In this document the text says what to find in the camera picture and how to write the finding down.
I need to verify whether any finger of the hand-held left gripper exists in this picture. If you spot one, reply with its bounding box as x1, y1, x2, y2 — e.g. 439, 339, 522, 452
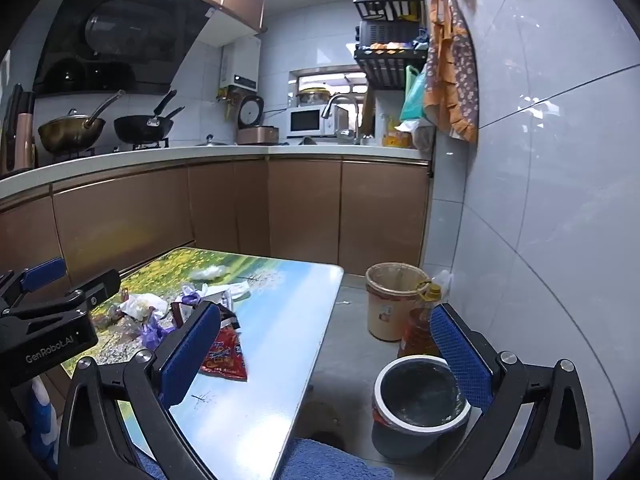
0, 257, 68, 307
0, 268, 122, 319

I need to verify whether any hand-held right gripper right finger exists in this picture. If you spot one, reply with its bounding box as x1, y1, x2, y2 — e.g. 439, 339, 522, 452
430, 303, 594, 480

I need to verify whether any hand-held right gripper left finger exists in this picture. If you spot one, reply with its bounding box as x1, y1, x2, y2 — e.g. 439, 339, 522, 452
56, 301, 222, 480

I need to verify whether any red snack packet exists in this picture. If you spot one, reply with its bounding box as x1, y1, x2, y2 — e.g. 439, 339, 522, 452
199, 326, 249, 382

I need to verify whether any purple plastic wrapper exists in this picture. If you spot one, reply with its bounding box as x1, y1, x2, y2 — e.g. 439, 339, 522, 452
141, 319, 176, 352

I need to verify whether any dark snack packet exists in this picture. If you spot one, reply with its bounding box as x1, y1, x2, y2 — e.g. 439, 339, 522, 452
170, 300, 242, 333

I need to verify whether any clear plastic bag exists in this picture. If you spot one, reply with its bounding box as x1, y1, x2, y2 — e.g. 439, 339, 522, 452
119, 292, 170, 322

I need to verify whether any white tissue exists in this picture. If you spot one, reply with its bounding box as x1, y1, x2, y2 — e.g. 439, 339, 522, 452
192, 264, 229, 281

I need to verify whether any beige trash bin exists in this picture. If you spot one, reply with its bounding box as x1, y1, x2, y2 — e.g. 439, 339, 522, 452
364, 262, 432, 343

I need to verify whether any person's left hand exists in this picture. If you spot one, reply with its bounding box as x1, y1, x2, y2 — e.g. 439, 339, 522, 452
27, 377, 59, 461

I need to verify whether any cooking oil bottle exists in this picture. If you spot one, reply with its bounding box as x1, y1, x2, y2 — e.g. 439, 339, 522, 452
398, 282, 444, 359

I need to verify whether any grey bucket white rim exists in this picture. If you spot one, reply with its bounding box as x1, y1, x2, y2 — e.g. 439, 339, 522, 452
370, 354, 473, 462

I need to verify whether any gas stove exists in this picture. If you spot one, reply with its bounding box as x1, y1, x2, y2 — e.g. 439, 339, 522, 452
50, 137, 171, 162

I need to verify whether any brass wok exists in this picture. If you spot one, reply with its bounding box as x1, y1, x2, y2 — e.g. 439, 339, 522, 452
37, 89, 127, 155

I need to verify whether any blue towel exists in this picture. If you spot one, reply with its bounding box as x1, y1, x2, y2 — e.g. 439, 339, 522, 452
132, 437, 397, 480

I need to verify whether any black frying pan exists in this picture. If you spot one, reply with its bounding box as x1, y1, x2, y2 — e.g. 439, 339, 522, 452
113, 89, 186, 144

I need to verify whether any brown kitchen cabinet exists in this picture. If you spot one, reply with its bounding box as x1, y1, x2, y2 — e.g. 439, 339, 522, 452
0, 154, 433, 311

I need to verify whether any clear bag on counter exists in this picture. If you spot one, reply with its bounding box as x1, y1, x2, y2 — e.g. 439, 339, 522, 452
395, 119, 435, 152

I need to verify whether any yellow bottle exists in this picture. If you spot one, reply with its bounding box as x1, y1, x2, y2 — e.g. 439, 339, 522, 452
382, 114, 414, 149

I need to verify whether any rice cooker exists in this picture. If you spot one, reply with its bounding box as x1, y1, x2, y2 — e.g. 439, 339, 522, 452
236, 94, 281, 146

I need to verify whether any black range hood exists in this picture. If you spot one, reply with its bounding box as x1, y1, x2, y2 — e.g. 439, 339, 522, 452
31, 0, 217, 97

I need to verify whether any green plastic bag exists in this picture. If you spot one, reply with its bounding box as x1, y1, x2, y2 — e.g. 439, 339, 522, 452
399, 64, 429, 124

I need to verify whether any white microwave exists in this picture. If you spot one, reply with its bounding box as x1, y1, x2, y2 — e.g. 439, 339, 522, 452
285, 106, 337, 138

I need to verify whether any steel faucet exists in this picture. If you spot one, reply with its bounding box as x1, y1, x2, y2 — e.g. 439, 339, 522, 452
321, 93, 362, 142

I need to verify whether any white water heater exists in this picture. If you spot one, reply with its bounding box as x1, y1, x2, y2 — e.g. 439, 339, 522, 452
219, 35, 262, 92

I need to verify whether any orange floral apron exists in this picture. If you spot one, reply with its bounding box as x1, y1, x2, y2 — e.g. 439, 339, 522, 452
424, 0, 480, 144

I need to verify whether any glass bowl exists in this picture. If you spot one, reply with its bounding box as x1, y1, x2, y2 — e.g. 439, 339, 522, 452
295, 88, 332, 109

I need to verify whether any black box appliance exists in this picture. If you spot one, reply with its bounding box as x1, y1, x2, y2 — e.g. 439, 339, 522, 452
356, 20, 427, 47

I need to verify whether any black wall rack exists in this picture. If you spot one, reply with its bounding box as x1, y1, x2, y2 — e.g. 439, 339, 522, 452
352, 0, 430, 92

